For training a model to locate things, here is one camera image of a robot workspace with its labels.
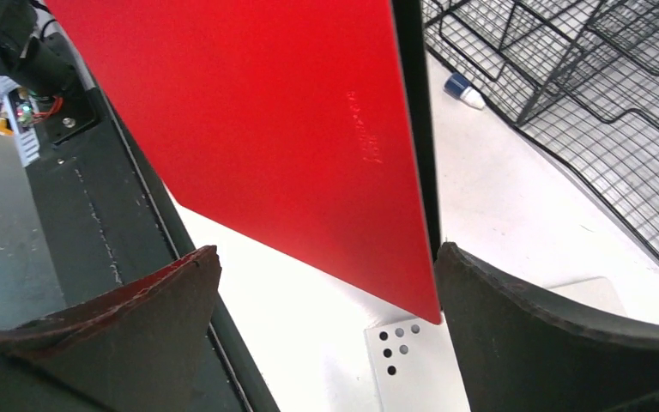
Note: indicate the small blue white cap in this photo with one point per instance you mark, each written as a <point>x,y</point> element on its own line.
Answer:
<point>461,89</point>

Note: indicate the black wire mesh organizer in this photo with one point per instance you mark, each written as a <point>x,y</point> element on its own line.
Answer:
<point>578,79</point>

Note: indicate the grey notebook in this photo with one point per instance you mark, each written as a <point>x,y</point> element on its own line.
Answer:
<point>414,367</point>

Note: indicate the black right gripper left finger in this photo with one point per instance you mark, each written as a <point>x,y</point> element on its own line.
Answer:
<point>136,348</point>

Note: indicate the red notebook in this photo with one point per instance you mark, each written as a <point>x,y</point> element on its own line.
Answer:
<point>304,125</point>

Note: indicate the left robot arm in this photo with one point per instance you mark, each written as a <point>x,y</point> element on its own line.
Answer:
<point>27,59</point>

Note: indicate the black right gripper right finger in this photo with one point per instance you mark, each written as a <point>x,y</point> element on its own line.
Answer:
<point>520,347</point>

